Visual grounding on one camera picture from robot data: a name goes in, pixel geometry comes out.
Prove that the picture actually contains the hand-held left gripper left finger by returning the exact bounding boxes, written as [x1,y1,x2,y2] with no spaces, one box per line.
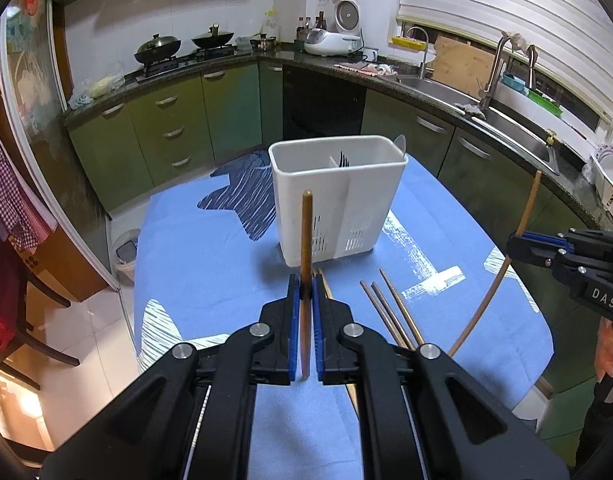
[41,274,302,480]

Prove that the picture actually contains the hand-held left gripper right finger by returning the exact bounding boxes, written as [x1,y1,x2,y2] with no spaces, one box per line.
[311,276,571,480]

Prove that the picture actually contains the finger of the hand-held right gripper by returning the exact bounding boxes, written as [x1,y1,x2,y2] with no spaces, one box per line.
[505,234,570,269]
[523,228,613,257]

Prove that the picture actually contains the wooden chopstick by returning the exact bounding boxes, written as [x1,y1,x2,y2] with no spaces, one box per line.
[447,170,543,357]
[314,268,360,411]
[300,189,315,379]

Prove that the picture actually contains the dark brown chopstick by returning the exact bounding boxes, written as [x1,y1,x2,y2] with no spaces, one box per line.
[379,268,424,345]
[371,282,416,351]
[359,281,407,350]

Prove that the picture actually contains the white plastic utensil holder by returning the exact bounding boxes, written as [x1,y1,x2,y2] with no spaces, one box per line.
[268,134,409,267]

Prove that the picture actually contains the person's right hand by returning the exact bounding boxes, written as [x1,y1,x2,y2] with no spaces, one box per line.
[595,319,613,382]

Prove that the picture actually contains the white dish rack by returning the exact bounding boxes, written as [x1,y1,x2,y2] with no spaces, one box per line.
[589,142,613,227]

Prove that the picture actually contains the blue printed tablecloth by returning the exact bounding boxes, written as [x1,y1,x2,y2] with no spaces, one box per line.
[133,147,555,480]

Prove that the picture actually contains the steel sink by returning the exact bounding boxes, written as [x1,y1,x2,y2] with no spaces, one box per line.
[401,75,563,177]

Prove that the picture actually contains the green tray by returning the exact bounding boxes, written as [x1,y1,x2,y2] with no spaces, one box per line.
[526,88,564,117]

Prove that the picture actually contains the person's dark clothing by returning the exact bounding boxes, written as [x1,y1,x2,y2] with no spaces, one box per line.
[574,377,613,473]

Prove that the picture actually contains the grey rag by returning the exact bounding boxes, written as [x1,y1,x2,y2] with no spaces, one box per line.
[453,102,488,121]

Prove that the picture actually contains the slim steel faucet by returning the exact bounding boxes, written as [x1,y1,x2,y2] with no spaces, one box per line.
[523,45,538,92]

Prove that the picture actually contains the tall steel faucet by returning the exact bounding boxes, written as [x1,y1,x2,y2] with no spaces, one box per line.
[478,32,513,112]

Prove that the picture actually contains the white trash bin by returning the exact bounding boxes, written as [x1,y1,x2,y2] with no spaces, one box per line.
[111,228,142,287]

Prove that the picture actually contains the wooden cutting board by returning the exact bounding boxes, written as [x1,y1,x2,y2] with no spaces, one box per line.
[431,35,498,99]

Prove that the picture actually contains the white window blind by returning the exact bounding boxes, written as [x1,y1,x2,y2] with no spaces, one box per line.
[397,0,613,128]

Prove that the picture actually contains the small curved faucet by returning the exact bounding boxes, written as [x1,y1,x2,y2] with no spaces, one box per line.
[405,26,431,80]

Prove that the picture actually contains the yellow tray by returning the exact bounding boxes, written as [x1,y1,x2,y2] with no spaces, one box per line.
[391,35,428,53]

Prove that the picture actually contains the green lower cabinets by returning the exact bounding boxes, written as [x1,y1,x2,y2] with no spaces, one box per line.
[66,57,608,441]

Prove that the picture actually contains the pink cloth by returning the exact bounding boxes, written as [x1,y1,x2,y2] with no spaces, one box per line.
[333,61,400,79]

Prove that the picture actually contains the dark wooden chair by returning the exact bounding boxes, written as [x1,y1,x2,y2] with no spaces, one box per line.
[0,239,82,392]

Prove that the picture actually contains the dark stone countertop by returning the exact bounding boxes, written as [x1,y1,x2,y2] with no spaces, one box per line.
[63,44,613,233]

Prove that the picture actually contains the white rice cooker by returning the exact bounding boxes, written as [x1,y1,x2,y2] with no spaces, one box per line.
[303,28,361,57]

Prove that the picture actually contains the black gas stove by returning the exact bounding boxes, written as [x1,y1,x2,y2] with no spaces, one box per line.
[135,45,238,84]

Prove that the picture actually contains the black wok with lid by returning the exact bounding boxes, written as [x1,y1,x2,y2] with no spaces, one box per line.
[191,23,236,50]
[133,33,182,65]

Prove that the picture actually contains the plastic bag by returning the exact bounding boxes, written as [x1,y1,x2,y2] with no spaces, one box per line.
[68,72,128,111]

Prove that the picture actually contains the checked apron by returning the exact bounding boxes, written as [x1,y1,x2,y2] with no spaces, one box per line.
[0,119,58,254]

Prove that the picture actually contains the printed glass sliding door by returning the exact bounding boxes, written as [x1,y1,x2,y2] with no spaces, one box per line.
[0,0,118,292]

